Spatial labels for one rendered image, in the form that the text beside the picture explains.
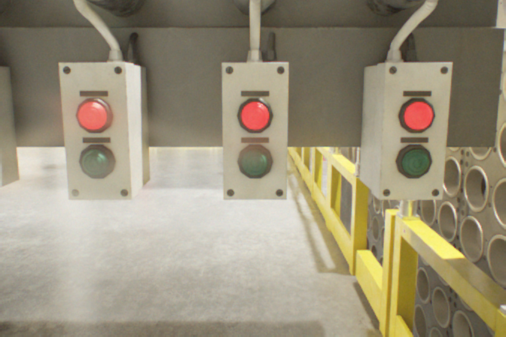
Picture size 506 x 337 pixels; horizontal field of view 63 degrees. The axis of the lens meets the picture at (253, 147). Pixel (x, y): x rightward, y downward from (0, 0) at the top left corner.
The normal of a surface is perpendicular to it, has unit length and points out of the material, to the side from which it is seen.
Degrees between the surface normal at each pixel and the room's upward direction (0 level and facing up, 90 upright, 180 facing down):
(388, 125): 90
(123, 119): 90
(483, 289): 0
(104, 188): 90
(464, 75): 90
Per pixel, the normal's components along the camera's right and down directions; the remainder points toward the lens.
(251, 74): 0.00, 0.16
